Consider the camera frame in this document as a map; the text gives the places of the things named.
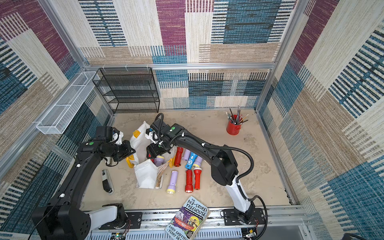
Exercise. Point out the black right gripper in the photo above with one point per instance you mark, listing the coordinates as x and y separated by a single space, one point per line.
153 151

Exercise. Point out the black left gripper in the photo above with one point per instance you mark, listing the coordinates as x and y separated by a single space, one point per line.
129 150

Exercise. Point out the purple flashlight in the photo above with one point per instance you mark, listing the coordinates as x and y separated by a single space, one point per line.
198 162
159 160
186 155

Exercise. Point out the white tote bag yellow handles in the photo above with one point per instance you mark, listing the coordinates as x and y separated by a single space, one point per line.
148 174

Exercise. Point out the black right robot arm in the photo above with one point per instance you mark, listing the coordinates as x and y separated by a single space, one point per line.
224 167

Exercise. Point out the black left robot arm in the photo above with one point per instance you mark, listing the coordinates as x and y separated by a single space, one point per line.
62 218

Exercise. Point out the red flashlight upper left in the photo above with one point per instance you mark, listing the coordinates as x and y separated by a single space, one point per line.
178 156

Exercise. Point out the red flashlight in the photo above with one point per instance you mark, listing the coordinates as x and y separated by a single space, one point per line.
178 156
189 181
197 173

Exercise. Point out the blue flashlight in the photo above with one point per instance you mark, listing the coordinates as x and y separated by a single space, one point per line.
191 161

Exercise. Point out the purple flashlight lone left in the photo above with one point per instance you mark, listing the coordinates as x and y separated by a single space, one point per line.
173 182

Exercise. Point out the red flashlight lower middle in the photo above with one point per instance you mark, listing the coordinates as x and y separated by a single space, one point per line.
197 173

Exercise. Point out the red flashlight lower left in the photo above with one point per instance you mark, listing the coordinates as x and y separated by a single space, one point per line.
189 181

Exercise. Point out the treehouse paperback book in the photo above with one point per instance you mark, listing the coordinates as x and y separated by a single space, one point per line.
188 220

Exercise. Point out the red pencil cup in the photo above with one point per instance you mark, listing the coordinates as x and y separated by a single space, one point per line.
232 127

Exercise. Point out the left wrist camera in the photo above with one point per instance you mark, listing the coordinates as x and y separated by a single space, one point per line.
117 138

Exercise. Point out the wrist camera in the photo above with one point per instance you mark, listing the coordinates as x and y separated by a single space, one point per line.
117 138
152 135

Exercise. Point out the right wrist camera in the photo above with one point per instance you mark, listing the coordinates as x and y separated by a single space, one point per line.
152 135

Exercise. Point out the black wire mesh shelf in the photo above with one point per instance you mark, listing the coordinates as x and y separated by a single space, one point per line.
128 90

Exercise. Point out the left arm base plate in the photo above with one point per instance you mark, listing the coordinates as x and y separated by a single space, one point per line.
130 220

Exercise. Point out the white wire mesh basket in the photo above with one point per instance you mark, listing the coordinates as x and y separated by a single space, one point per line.
58 118

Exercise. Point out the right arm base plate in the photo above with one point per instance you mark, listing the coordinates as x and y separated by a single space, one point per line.
234 217

